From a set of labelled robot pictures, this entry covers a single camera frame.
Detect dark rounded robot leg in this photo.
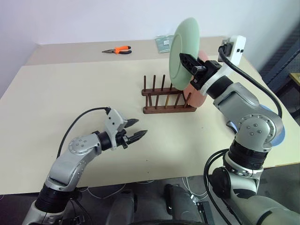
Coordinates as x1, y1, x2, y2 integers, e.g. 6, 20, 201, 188
105, 189, 139, 225
163, 183, 203, 225

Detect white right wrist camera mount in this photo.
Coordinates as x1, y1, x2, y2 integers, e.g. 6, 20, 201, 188
200, 35, 247, 96

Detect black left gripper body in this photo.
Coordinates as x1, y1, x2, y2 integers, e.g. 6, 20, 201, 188
116, 118, 132, 150

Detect blue plate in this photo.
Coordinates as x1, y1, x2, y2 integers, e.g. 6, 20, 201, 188
226, 105, 287, 148

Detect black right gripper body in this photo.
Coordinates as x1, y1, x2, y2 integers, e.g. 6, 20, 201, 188
190, 58, 222, 91

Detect orange handled pliers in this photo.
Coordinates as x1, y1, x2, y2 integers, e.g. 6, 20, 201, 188
101, 45, 133, 56

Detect pink plate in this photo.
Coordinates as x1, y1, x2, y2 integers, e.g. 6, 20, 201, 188
182, 50, 210, 109

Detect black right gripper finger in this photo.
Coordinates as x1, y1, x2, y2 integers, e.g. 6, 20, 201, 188
179, 53, 207, 75

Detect wooden dish rack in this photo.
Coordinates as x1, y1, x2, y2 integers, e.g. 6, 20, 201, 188
141, 75, 197, 115

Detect white floor cable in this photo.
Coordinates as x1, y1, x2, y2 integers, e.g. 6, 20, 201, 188
181, 176, 208, 199
85, 184, 128, 199

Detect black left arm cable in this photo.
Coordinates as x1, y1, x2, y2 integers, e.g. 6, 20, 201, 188
57, 107, 111, 158

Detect black box on floor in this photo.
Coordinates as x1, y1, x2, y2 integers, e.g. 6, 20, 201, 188
195, 200, 214, 225

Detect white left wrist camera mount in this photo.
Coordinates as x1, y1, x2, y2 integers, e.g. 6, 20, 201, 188
104, 108, 125, 151

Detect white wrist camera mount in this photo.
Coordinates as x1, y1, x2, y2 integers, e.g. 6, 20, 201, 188
200, 35, 247, 96
104, 108, 125, 151

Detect green plate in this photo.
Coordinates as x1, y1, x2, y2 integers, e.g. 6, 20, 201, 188
168, 17, 201, 91

